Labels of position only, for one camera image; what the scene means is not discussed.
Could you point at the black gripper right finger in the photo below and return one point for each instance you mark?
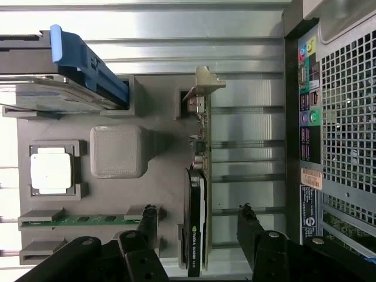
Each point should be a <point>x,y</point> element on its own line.
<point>293,261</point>

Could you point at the green RAM stick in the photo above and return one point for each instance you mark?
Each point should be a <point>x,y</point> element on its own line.
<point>88,219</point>

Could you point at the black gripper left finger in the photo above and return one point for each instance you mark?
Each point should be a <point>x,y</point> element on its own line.
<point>147,241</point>

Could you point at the silver CPU chip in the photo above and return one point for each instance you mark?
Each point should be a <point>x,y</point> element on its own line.
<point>51,170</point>

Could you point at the hard disk in blue caddy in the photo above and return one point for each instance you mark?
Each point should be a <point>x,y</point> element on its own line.
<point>73,50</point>

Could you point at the grey plastic parts rack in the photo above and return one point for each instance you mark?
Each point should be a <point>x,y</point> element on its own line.
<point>117,194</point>

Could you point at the dark grey open PC case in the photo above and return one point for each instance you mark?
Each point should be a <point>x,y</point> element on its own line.
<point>346,117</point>

